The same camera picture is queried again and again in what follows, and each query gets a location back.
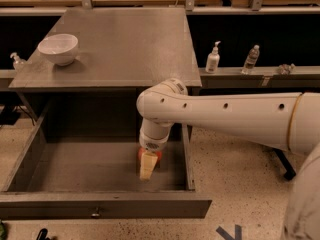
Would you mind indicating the clear plastic water bottle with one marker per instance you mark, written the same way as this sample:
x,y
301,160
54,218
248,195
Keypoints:
x,y
251,59

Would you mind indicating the metal drawer knob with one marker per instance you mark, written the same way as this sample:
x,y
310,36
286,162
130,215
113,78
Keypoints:
x,y
96,214

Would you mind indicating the black rolling stand base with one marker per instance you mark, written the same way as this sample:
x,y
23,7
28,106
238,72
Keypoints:
x,y
289,170

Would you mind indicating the red apple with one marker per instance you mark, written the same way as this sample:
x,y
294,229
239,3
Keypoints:
x,y
143,151

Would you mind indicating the open grey top drawer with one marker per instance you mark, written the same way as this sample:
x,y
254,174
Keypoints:
x,y
69,177

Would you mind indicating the white pump lotion bottle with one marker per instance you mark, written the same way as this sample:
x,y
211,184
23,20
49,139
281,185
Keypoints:
x,y
213,59

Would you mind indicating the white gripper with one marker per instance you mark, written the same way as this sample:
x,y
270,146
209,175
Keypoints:
x,y
152,144

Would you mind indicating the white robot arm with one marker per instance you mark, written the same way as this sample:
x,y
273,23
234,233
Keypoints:
x,y
286,121

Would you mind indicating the white ceramic bowl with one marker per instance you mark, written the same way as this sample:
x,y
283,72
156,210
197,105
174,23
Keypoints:
x,y
60,49

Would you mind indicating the clear pump sanitizer bottle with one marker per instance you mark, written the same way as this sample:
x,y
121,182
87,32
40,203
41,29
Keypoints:
x,y
18,62

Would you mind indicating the crumpled plastic wrapper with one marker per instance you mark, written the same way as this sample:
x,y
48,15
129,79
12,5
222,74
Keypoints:
x,y
286,69

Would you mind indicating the grey cabinet counter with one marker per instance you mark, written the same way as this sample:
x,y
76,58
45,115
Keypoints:
x,y
121,52

